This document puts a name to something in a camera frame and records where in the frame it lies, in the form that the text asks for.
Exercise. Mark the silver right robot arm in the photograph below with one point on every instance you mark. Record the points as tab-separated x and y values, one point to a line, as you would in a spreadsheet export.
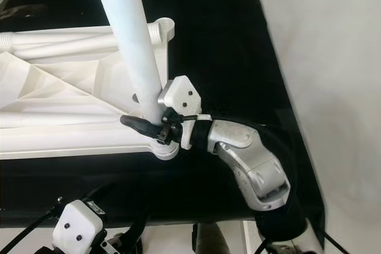
250	159

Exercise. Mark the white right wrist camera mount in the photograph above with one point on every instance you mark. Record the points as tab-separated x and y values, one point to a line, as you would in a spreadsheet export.
178	96

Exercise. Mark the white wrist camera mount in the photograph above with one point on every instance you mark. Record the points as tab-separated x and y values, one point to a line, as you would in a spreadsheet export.
77	230
178	96

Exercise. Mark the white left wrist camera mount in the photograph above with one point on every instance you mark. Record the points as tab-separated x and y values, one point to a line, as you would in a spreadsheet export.
77	230

